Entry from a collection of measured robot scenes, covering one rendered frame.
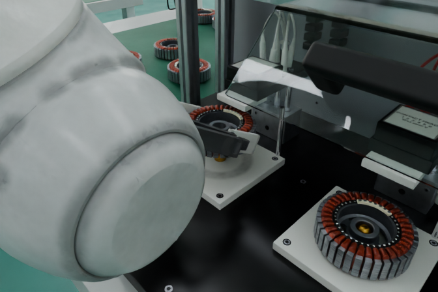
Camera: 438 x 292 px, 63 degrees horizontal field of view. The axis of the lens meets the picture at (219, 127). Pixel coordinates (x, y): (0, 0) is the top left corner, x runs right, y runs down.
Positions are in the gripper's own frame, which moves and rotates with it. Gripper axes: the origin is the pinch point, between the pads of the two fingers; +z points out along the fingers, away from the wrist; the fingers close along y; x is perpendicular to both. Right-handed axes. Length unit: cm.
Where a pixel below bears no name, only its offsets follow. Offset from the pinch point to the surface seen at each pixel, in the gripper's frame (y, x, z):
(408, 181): 26.5, 4.4, 0.3
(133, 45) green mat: -67, 6, 28
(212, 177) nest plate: 2.6, -7.2, -0.4
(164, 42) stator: -54, 10, 29
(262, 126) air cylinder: -1.0, 1.6, 13.3
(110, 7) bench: -133, 18, 55
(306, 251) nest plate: 20.3, -8.0, -1.7
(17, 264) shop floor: -82, -85, 21
